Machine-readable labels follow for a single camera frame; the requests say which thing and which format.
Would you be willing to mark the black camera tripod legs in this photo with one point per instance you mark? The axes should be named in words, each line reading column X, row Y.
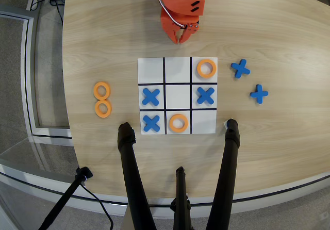
column 25, row 179

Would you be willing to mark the white tic-tac-toe board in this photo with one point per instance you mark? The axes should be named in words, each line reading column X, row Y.
column 178, row 96

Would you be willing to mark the white framed glass panel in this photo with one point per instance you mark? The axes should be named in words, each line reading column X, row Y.
column 28, row 72

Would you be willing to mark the thin black tripod leg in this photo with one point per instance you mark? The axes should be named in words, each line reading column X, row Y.
column 181, row 201

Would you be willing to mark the black stand pole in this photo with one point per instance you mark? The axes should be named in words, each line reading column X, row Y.
column 64, row 199

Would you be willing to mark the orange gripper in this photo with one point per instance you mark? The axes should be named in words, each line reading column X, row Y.
column 172, row 26

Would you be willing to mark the blue cross piece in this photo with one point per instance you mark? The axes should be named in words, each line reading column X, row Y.
column 205, row 96
column 240, row 68
column 151, row 96
column 151, row 123
column 259, row 94

